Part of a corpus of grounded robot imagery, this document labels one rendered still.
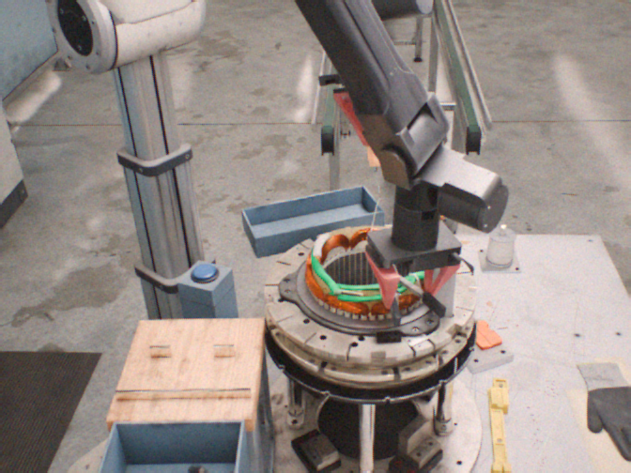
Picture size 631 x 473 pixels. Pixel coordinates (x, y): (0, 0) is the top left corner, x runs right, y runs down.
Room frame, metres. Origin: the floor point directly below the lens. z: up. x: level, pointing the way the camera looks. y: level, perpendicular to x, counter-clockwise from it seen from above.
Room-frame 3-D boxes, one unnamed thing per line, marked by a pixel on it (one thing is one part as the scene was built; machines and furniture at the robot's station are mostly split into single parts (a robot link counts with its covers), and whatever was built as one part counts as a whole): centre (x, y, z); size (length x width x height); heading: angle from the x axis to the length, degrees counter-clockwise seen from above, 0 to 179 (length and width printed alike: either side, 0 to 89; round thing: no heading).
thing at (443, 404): (0.83, -0.21, 0.91); 0.02 x 0.02 x 0.21
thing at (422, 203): (0.71, -0.13, 1.34); 0.07 x 0.06 x 0.07; 49
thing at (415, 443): (0.75, -0.15, 0.85); 0.06 x 0.04 x 0.05; 133
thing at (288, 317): (0.85, -0.08, 1.09); 0.32 x 0.32 x 0.01
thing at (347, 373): (0.70, -0.05, 1.06); 0.09 x 0.04 x 0.01; 91
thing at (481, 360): (1.03, -0.31, 0.79); 0.12 x 0.09 x 0.02; 20
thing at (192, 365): (0.72, 0.18, 1.05); 0.20 x 0.19 x 0.02; 178
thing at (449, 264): (0.72, -0.13, 1.21); 0.07 x 0.07 x 0.09; 17
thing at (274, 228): (1.12, 0.00, 0.92); 0.25 x 0.11 x 0.28; 107
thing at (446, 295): (0.78, -0.18, 1.14); 0.03 x 0.03 x 0.09; 1
